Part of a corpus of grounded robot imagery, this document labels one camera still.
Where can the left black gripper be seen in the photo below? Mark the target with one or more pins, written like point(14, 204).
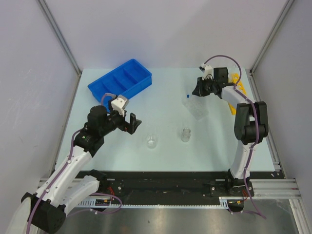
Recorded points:
point(125, 126)

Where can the clear glass tube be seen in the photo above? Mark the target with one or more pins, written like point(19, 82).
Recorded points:
point(233, 69)

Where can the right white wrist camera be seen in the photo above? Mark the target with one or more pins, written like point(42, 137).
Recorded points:
point(207, 70)

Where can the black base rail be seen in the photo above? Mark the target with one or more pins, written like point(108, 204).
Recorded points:
point(172, 188)

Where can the clear glass flask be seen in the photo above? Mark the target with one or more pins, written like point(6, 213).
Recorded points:
point(151, 138)

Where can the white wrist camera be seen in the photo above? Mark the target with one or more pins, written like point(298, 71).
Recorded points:
point(119, 104)
point(207, 70)

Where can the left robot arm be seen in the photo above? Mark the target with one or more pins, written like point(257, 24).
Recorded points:
point(53, 201)

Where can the aluminium frame rail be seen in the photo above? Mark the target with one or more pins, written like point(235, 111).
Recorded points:
point(275, 189)

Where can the yellow test tube rack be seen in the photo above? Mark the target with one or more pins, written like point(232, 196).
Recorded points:
point(234, 78)

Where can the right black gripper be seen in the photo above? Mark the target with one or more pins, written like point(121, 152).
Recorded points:
point(199, 90)

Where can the clear glass bottle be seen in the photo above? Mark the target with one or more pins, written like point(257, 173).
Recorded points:
point(186, 134)

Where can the clear plastic well plate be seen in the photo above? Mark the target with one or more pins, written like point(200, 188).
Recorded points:
point(195, 106)

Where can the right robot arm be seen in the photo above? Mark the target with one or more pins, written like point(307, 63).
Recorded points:
point(250, 127)

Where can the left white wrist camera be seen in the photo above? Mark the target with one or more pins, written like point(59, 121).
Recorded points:
point(119, 104)

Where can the blue divided plastic bin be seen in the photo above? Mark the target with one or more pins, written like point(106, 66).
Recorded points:
point(128, 80)

